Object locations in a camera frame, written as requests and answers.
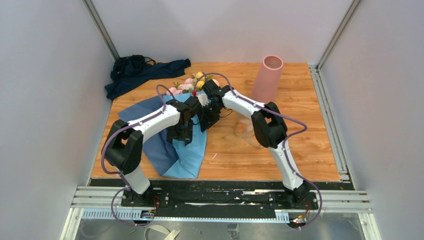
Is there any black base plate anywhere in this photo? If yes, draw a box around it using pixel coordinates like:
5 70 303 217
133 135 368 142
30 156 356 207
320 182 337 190
120 180 320 219

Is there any pink cylindrical vase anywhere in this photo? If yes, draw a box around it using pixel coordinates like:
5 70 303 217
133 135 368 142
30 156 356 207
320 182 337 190
251 55 284 103

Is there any white flat ribbon cable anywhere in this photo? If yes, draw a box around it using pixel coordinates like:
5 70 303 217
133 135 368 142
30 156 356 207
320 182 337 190
144 224 182 240

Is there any aluminium rail frame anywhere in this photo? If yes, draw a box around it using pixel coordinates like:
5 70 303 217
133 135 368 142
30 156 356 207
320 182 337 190
61 186 381 240

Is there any dark navy cloth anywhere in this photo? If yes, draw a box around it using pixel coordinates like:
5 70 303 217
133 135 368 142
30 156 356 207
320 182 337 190
104 55 191 100

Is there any tan ribbon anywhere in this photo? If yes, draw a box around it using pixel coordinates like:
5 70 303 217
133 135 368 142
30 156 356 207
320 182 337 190
233 117 263 149

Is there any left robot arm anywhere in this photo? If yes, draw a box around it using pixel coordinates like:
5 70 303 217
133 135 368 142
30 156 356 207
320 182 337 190
101 95 207 207

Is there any blue wrapping paper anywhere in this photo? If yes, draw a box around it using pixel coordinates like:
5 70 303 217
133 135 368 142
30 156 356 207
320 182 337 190
118 96 207 179

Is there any flower bouquet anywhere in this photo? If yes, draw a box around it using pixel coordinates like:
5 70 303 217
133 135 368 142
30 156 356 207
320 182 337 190
165 71 220 96

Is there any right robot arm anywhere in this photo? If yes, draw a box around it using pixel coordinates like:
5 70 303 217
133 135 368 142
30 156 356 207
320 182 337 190
198 80 310 209

